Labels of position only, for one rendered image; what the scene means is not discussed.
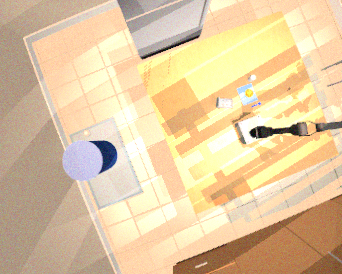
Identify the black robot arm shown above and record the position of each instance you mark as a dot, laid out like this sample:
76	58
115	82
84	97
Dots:
296	129

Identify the golden yellow plate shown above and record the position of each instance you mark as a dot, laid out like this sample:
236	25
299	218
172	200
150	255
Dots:
249	93

